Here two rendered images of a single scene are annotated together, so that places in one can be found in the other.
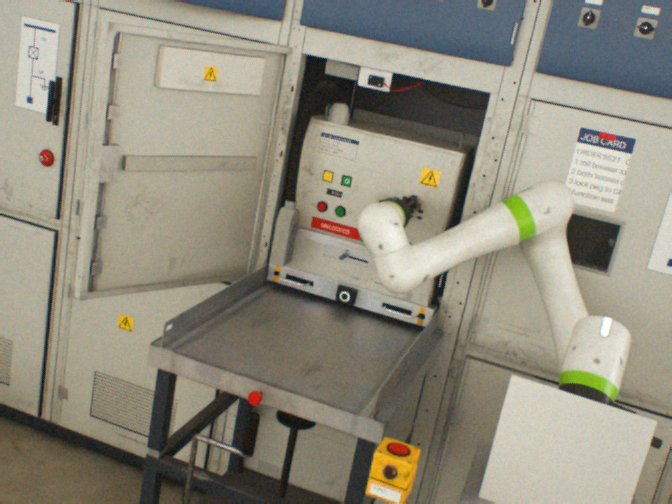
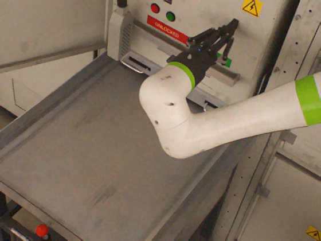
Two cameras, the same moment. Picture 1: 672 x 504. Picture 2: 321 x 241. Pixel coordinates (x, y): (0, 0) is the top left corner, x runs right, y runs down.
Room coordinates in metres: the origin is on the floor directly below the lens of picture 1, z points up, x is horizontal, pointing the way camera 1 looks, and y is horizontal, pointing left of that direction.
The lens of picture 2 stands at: (1.06, -0.29, 2.15)
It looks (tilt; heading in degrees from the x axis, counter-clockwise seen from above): 47 degrees down; 11
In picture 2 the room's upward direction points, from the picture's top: 11 degrees clockwise
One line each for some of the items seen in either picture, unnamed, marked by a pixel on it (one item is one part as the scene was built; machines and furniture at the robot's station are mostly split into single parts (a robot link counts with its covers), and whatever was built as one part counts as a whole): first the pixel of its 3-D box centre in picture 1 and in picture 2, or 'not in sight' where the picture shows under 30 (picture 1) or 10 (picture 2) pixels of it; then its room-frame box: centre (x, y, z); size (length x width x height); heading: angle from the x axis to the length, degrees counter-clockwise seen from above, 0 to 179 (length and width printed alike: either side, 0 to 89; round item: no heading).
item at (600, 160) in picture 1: (597, 170); not in sight; (2.21, -0.67, 1.43); 0.15 x 0.01 x 0.21; 74
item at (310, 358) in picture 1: (310, 346); (124, 148); (2.08, 0.00, 0.82); 0.68 x 0.62 x 0.06; 164
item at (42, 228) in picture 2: (256, 396); (44, 228); (1.74, 0.10, 0.82); 0.04 x 0.03 x 0.03; 164
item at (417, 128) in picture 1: (422, 150); not in sight; (3.00, -0.27, 1.28); 0.58 x 0.02 x 0.19; 74
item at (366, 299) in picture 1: (349, 292); (180, 81); (2.38, -0.09, 0.89); 0.54 x 0.05 x 0.06; 73
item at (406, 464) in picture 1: (393, 471); not in sight; (1.47, -0.21, 0.85); 0.08 x 0.08 x 0.10; 74
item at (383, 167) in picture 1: (364, 215); (190, 25); (2.37, -0.08, 1.15); 0.48 x 0.01 x 0.48; 73
